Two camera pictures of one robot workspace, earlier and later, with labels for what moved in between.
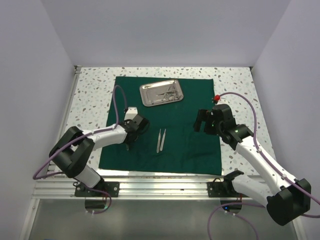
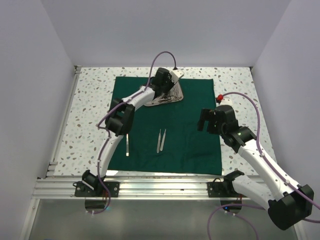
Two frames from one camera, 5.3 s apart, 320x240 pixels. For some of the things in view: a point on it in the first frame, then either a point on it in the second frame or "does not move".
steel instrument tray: [161, 92] does not move
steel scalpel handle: [163, 140] does not move
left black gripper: [126, 121] → [169, 79]
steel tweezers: [158, 144] does not move
